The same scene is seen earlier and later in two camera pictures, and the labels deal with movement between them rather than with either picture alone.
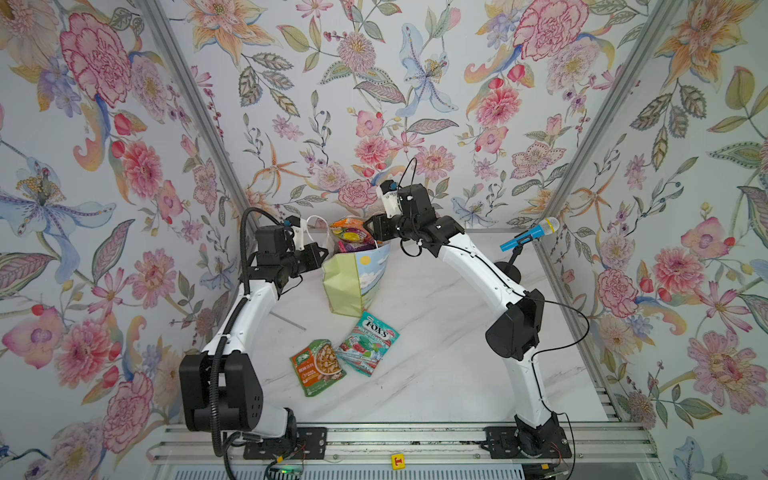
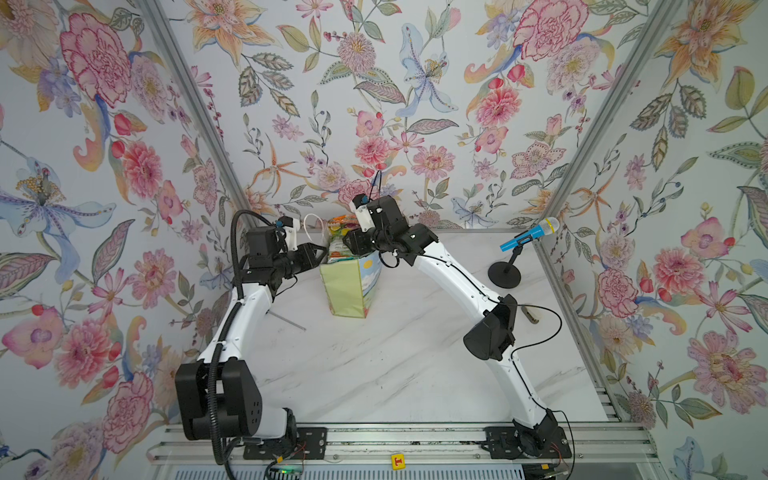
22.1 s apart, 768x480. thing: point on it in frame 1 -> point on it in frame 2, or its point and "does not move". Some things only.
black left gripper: x=311 y=260 does not move
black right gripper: x=381 y=225 -> x=357 y=244
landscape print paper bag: x=352 y=279 does not move
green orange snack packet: x=317 y=367 -> x=339 y=250
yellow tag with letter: x=398 y=461 does not move
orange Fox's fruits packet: x=351 y=230 does not move
